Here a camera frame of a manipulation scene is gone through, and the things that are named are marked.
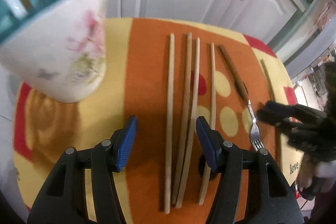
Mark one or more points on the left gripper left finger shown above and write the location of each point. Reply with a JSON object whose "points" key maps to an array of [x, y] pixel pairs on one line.
{"points": [[62, 197]]}

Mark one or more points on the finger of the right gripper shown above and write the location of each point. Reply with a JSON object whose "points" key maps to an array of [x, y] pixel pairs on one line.
{"points": [[282, 107], [273, 118]]}

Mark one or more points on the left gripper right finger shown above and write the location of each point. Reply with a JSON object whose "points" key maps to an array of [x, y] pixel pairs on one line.
{"points": [[270, 199]]}

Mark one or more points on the olive brown chopstick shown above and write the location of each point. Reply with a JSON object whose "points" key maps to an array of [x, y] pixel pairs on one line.
{"points": [[276, 97]]}

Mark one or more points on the wooden handled steel fork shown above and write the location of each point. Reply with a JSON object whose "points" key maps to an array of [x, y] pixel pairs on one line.
{"points": [[254, 133]]}

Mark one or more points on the light wooden chopstick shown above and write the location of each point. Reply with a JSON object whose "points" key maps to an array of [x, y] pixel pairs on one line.
{"points": [[213, 112], [191, 128], [169, 125], [184, 120]]}

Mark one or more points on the orange yellow patterned mat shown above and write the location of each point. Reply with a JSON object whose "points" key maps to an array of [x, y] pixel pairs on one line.
{"points": [[136, 84]]}

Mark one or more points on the floral white utensil holder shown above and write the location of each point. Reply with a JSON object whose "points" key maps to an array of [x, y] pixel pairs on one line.
{"points": [[55, 46]]}

